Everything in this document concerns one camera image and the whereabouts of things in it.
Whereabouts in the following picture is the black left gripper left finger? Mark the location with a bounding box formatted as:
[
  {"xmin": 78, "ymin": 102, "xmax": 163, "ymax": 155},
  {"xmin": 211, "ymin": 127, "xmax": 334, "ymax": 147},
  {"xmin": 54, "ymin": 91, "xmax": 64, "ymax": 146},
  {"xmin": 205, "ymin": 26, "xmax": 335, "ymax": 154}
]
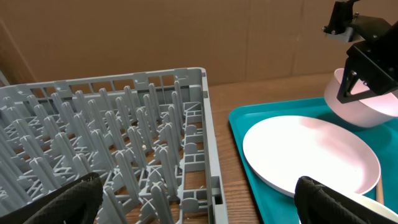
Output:
[{"xmin": 1, "ymin": 172, "xmax": 103, "ymax": 224}]

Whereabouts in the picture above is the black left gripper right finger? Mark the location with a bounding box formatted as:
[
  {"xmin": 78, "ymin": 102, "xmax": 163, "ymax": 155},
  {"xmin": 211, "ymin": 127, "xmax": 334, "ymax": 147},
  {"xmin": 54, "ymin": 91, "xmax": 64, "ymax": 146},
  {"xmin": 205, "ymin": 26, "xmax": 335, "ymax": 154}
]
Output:
[{"xmin": 294, "ymin": 176, "xmax": 397, "ymax": 224}]

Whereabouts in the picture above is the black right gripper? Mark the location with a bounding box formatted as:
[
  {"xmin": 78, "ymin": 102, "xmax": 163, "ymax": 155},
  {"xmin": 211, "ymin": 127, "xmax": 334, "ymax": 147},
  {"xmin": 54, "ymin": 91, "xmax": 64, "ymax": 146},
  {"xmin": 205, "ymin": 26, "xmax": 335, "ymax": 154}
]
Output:
[{"xmin": 322, "ymin": 0, "xmax": 397, "ymax": 104}]

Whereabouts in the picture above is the pink white bowl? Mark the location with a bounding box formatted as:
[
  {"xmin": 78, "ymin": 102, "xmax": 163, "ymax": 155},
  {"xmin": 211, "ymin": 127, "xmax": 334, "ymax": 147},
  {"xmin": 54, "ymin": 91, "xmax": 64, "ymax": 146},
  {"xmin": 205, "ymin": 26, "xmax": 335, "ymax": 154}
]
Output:
[{"xmin": 324, "ymin": 68, "xmax": 397, "ymax": 128}]

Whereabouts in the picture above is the teal plastic tray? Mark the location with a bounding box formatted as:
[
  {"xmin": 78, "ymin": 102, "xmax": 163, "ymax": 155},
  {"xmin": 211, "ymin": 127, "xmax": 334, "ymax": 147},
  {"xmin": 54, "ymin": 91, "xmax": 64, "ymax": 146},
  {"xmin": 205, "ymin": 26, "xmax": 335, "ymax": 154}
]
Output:
[{"xmin": 229, "ymin": 98, "xmax": 397, "ymax": 223}]

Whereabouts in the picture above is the white paper cup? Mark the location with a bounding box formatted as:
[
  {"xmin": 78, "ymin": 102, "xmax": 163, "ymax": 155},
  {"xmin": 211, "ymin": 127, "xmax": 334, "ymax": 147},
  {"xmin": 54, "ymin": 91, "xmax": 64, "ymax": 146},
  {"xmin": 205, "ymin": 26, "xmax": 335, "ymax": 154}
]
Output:
[{"xmin": 355, "ymin": 194, "xmax": 397, "ymax": 223}]

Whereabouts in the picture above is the wooden chopstick left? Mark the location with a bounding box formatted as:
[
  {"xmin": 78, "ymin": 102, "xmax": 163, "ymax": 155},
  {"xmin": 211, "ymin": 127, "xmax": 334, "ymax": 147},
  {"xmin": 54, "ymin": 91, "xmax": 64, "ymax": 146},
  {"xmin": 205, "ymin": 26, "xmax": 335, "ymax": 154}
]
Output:
[{"xmin": 376, "ymin": 176, "xmax": 384, "ymax": 205}]

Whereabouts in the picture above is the white pink round plate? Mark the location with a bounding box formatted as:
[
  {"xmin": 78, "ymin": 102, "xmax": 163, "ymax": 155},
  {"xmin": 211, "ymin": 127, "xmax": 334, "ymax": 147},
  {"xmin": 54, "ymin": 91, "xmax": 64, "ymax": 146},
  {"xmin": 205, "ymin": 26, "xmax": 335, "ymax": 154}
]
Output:
[{"xmin": 243, "ymin": 115, "xmax": 381, "ymax": 197}]

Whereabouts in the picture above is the grey plastic dish rack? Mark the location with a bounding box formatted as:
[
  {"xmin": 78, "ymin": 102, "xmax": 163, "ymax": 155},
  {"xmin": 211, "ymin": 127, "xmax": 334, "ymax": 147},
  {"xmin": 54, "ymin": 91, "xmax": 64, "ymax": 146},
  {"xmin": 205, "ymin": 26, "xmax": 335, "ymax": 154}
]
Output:
[{"xmin": 1, "ymin": 67, "xmax": 228, "ymax": 223}]

